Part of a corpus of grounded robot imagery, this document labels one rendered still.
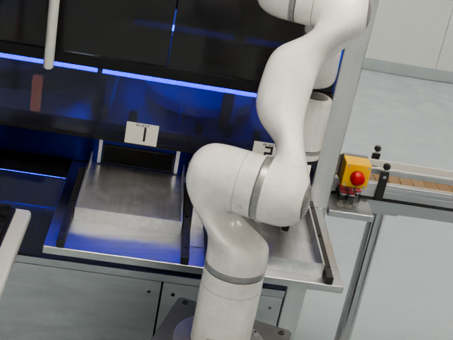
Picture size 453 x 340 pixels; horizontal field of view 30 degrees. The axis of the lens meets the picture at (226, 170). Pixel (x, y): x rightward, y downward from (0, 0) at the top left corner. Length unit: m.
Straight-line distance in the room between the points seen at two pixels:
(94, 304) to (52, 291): 0.13
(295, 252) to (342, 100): 0.43
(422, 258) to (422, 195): 1.73
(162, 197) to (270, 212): 0.76
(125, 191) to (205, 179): 0.72
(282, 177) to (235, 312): 0.29
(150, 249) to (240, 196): 0.52
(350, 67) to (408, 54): 4.97
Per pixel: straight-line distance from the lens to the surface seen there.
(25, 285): 2.50
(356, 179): 2.29
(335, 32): 1.61
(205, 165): 1.53
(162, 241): 2.03
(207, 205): 1.55
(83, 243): 1.98
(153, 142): 2.25
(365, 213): 2.40
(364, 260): 2.63
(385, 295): 3.82
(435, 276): 4.10
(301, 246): 2.13
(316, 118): 2.01
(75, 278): 2.47
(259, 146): 2.26
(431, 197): 2.53
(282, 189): 1.50
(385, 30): 7.07
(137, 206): 2.17
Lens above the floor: 1.87
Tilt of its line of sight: 24 degrees down
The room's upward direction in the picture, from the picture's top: 11 degrees clockwise
